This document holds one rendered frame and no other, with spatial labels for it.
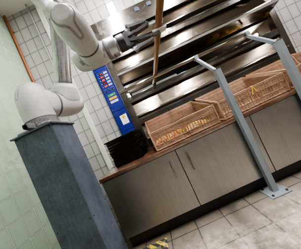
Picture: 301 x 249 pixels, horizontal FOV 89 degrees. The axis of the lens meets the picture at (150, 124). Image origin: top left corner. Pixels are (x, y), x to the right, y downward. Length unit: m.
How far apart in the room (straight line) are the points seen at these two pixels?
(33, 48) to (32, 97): 1.38
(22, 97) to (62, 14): 0.52
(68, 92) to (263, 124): 1.37
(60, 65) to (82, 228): 0.91
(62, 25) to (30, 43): 1.75
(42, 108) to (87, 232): 0.66
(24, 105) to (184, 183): 1.09
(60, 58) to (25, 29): 1.34
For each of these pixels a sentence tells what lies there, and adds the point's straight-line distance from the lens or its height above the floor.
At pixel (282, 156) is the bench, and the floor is 0.18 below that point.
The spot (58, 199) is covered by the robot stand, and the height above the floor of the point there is 0.64.
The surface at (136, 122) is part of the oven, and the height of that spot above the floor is 0.89.
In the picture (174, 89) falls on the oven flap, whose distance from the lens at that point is 1.75.
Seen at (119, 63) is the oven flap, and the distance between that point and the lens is 1.88.
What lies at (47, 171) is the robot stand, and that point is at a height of 0.79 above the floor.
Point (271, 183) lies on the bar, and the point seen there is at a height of 0.07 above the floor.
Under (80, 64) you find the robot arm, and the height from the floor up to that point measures 1.15.
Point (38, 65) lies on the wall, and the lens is 2.23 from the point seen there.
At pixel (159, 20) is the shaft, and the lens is 0.77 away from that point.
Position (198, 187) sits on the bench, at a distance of 1.26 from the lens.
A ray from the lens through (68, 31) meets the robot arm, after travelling 0.63.
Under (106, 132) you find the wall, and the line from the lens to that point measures 1.75.
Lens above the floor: 0.77
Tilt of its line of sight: 1 degrees up
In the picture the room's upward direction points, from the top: 25 degrees counter-clockwise
